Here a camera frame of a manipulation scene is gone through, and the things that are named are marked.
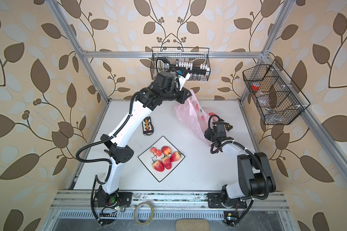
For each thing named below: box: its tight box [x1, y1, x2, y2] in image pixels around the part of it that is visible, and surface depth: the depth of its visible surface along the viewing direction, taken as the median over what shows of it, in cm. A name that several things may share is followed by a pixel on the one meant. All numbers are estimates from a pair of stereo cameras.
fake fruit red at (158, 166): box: [151, 159, 165, 172], surface depth 84 cm
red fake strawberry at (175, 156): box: [170, 151, 182, 162], surface depth 87 cm
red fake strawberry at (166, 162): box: [161, 156, 172, 170], surface depth 84 cm
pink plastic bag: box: [174, 89, 217, 147], surface depth 81 cm
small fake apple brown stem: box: [161, 145, 172, 156], surface depth 90 cm
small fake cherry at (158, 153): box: [155, 149, 163, 157], surface depth 90 cm
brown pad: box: [175, 218, 210, 231], surface depth 67 cm
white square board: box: [137, 135, 186, 183], surface depth 88 cm
